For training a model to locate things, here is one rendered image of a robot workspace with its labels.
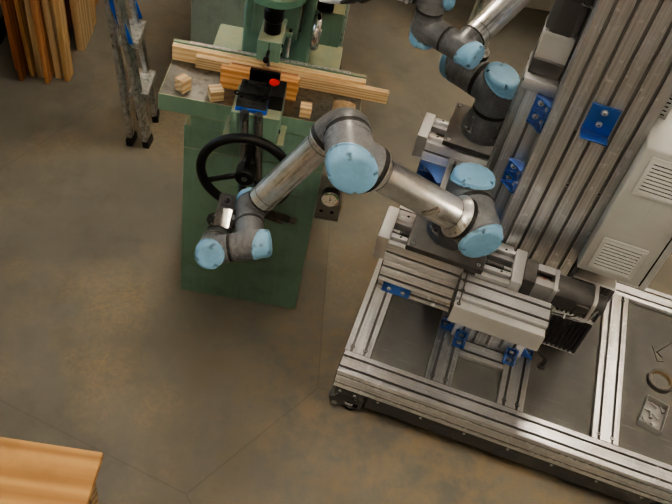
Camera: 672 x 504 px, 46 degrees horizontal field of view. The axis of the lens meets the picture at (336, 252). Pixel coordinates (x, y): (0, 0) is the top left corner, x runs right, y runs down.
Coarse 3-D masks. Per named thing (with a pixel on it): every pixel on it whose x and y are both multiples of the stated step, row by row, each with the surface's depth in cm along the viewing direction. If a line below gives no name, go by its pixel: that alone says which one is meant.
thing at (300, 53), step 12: (252, 0) 248; (312, 0) 246; (252, 12) 251; (312, 12) 249; (252, 24) 254; (312, 24) 252; (252, 36) 257; (300, 36) 255; (252, 48) 260; (300, 48) 259; (300, 60) 262
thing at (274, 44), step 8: (264, 32) 234; (264, 40) 231; (272, 40) 232; (280, 40) 232; (264, 48) 233; (272, 48) 233; (280, 48) 233; (256, 56) 236; (264, 56) 235; (272, 56) 235; (280, 56) 237
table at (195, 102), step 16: (176, 64) 245; (192, 64) 246; (192, 80) 241; (208, 80) 242; (160, 96) 235; (176, 96) 235; (192, 96) 236; (224, 96) 238; (304, 96) 244; (320, 96) 246; (336, 96) 247; (192, 112) 238; (208, 112) 238; (224, 112) 237; (288, 112) 238; (320, 112) 240; (224, 128) 233; (288, 128) 239; (304, 128) 239
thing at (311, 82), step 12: (204, 60) 243; (216, 60) 243; (228, 60) 244; (288, 72) 244; (300, 84) 246; (312, 84) 246; (324, 84) 245; (336, 84) 245; (348, 84) 245; (348, 96) 248; (360, 96) 247; (372, 96) 247; (384, 96) 246
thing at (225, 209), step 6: (222, 198) 219; (228, 198) 219; (234, 198) 220; (222, 204) 219; (228, 204) 219; (234, 204) 220; (216, 210) 219; (222, 210) 219; (228, 210) 219; (216, 216) 218; (222, 216) 219; (228, 216) 219; (216, 222) 218; (222, 222) 218; (228, 222) 219; (228, 228) 218
